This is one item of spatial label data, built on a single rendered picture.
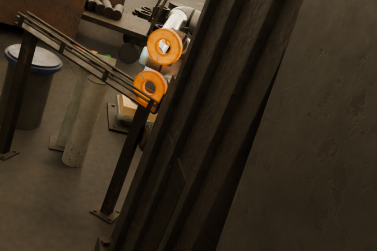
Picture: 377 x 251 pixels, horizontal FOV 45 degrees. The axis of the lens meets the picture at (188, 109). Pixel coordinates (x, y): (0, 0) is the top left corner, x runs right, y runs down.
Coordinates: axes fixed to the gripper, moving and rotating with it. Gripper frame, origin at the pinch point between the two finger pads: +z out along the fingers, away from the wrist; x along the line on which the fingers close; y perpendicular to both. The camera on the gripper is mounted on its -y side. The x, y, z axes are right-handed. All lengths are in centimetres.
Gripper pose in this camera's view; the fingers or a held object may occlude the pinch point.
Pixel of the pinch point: (166, 42)
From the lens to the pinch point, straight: 196.0
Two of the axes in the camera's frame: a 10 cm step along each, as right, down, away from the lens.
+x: 8.7, 4.5, -2.1
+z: -2.4, 0.0, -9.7
